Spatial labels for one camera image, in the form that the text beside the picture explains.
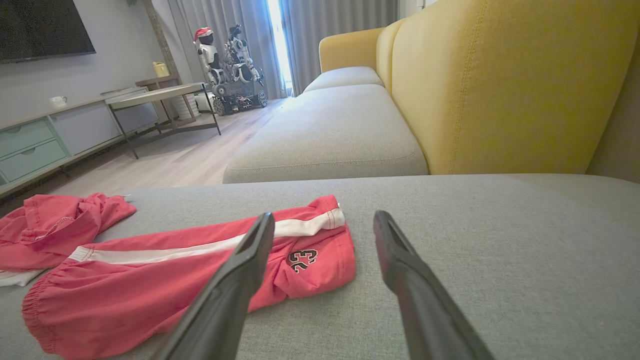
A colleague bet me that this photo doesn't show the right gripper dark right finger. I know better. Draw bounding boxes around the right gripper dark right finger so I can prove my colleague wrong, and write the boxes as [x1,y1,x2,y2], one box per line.
[373,210,496,360]

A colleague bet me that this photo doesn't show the small wooden side table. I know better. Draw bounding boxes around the small wooden side table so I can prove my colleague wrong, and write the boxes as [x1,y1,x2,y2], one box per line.
[135,75,197,126]

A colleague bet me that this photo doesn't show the yellow sofa back cushion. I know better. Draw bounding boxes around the yellow sofa back cushion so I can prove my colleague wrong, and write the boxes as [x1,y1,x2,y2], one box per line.
[391,0,640,175]
[375,19,407,94]

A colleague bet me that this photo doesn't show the white ribbed basket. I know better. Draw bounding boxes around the white ribbed basket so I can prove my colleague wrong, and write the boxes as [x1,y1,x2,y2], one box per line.
[171,92,202,121]

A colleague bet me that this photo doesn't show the grey table black metal legs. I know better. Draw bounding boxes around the grey table black metal legs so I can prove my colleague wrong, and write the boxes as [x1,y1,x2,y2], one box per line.
[104,82,222,160]

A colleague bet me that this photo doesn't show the wooden frame post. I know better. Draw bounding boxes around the wooden frame post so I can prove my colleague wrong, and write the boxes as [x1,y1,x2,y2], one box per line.
[141,0,177,78]

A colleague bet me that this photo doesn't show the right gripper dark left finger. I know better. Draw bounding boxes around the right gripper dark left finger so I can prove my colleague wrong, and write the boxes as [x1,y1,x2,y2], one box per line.
[152,212,276,360]

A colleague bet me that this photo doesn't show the black flat screen television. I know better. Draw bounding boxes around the black flat screen television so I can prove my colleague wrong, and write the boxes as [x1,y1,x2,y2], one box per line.
[0,0,97,65]

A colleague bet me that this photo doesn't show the white robot with santa hat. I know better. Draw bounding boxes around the white robot with santa hat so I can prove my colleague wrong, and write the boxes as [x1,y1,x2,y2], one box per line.
[193,27,227,87]

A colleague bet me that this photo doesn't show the pale green TV cabinet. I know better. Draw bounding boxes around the pale green TV cabinet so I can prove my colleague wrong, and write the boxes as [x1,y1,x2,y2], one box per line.
[0,89,161,201]

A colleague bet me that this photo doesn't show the grey curtain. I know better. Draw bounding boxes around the grey curtain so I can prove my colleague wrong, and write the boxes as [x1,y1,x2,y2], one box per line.
[280,0,400,97]
[166,0,289,101]

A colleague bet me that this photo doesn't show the yellow sofa armrest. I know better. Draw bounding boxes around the yellow sofa armrest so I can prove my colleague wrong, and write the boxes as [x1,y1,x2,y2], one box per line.
[318,27,386,74]

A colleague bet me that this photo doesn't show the grey-brown sofa back cushion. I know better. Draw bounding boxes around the grey-brown sofa back cushion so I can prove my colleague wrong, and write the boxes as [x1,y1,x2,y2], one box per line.
[586,37,640,184]

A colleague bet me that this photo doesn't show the red shorts with white stripe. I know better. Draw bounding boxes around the red shorts with white stripe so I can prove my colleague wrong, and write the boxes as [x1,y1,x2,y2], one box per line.
[22,194,357,360]

